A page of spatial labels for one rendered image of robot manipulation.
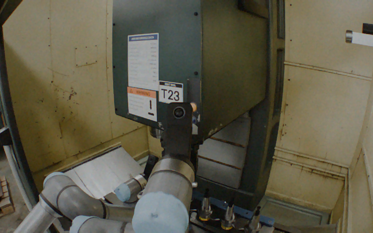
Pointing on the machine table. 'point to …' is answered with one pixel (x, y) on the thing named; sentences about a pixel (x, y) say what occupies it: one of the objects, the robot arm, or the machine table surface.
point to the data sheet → (143, 61)
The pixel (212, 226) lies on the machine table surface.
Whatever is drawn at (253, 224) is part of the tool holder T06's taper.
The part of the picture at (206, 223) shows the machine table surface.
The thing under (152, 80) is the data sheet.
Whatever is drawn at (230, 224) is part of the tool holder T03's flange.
